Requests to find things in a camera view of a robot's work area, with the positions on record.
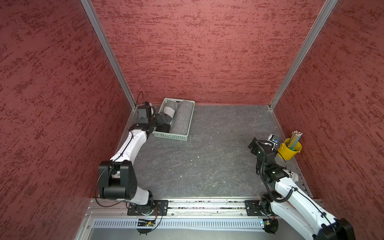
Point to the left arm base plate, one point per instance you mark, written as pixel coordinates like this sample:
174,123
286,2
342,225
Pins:
160,207

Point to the right corner aluminium post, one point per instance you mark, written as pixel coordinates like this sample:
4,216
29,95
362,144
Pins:
317,26

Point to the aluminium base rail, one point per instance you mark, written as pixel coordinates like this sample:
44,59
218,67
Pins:
211,207

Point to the left corner aluminium post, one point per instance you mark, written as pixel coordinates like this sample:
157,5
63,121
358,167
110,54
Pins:
92,15

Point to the pale green plastic basket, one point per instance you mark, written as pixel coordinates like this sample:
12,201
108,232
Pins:
169,135

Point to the black white checkered scarf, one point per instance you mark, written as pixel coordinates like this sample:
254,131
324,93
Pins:
170,109

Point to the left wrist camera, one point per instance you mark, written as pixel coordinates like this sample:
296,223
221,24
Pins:
144,112

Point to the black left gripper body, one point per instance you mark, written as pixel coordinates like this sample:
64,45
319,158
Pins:
153,121

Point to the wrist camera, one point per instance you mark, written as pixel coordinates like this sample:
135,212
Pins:
276,140
144,112

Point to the grey cloth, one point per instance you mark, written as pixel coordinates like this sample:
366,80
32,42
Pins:
182,119

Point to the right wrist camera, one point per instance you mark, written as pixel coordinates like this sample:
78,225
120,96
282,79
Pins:
276,140

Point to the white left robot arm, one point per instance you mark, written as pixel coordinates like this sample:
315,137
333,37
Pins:
117,178

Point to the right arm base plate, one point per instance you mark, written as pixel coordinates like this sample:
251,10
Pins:
252,208

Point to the corner aluminium post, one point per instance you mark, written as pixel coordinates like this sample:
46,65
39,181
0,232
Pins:
92,15
317,26

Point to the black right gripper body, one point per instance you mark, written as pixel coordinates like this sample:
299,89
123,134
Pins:
254,150

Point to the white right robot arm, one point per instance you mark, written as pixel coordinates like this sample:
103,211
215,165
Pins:
286,200

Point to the colored pencils bundle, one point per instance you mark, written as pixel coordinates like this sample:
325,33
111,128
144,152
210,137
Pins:
296,135

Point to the yellow pencil bucket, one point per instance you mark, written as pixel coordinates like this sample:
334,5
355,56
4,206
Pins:
286,153

